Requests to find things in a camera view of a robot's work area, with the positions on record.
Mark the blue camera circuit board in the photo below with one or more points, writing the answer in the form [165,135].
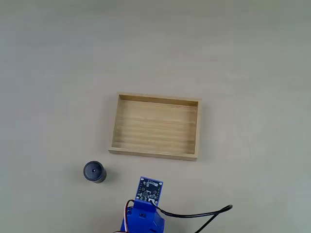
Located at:
[148,190]

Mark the black cylinder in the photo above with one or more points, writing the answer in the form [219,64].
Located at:
[93,171]

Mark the wooden box tray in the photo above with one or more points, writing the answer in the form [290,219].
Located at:
[155,126]

